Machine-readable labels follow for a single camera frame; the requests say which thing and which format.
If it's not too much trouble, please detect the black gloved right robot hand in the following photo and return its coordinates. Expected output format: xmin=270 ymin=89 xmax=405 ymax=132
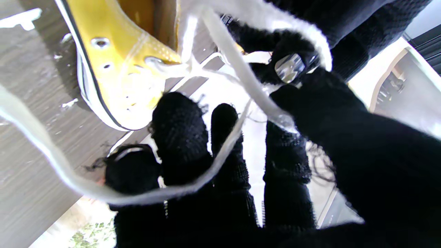
xmin=105 ymin=67 xmax=441 ymax=248

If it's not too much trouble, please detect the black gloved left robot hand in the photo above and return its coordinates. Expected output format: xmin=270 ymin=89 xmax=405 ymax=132
xmin=224 ymin=0 xmax=431 ymax=85

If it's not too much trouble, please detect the yellow canvas sneaker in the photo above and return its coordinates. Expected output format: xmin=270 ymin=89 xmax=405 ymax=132
xmin=55 ymin=0 xmax=183 ymax=131

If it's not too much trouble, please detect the printed kitchen backdrop cloth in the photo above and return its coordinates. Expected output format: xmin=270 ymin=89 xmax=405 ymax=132
xmin=29 ymin=34 xmax=441 ymax=248

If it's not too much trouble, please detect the small white scrap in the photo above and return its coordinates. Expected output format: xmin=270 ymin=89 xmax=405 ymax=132
xmin=0 ymin=8 xmax=42 ymax=31

